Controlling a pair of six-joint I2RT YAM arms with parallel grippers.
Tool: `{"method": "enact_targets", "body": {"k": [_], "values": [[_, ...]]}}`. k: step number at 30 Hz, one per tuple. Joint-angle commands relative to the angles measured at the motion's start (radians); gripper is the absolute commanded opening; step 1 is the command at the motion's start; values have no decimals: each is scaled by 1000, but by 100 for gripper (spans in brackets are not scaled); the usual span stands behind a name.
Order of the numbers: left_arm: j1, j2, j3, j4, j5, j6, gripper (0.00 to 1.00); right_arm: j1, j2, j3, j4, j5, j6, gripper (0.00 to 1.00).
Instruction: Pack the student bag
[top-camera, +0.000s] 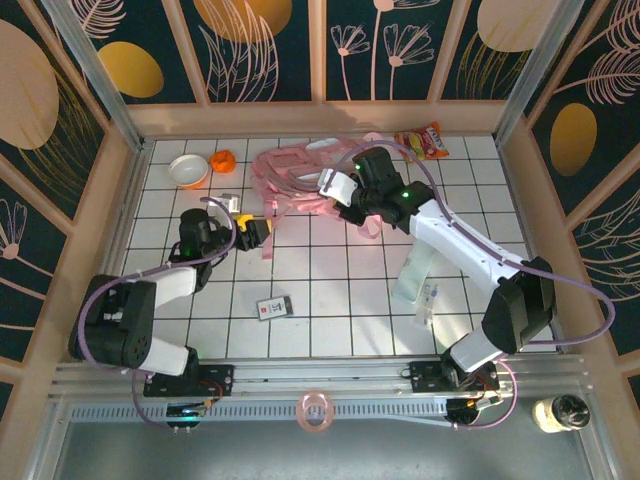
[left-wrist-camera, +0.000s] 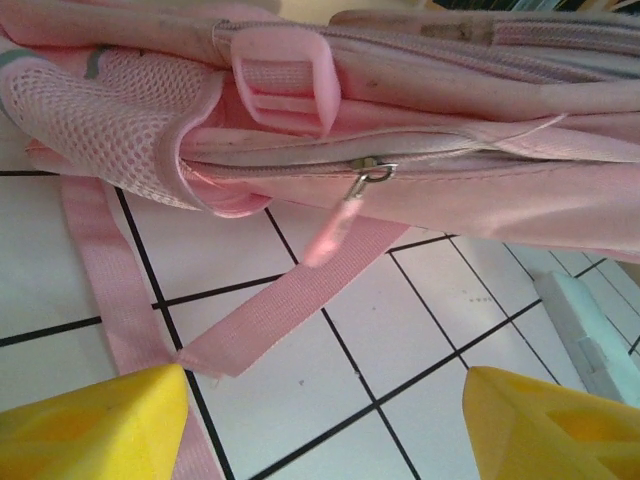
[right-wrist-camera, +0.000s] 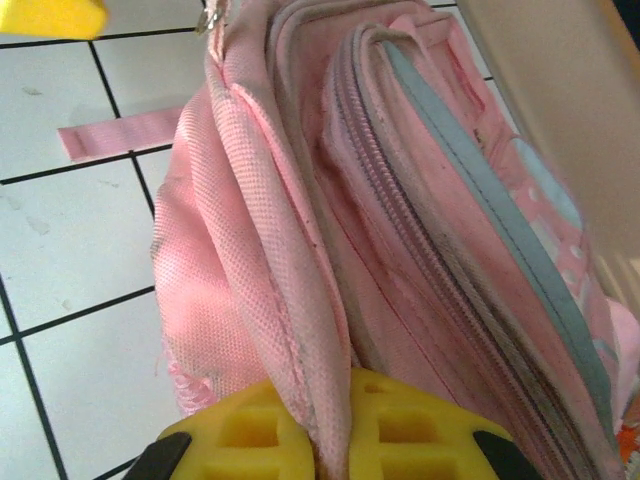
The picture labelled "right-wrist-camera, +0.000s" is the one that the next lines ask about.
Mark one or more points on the pink student backpack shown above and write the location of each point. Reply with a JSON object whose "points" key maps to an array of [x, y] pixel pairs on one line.
{"points": [[250, 225]]}

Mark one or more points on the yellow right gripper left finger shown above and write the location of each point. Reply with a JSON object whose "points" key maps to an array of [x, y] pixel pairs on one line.
{"points": [[240, 440]]}

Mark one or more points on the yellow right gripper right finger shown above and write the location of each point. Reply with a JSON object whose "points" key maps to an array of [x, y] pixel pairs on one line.
{"points": [[425, 450]]}

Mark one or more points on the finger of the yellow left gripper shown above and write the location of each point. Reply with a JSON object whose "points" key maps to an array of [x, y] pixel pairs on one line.
{"points": [[45, 15]]}

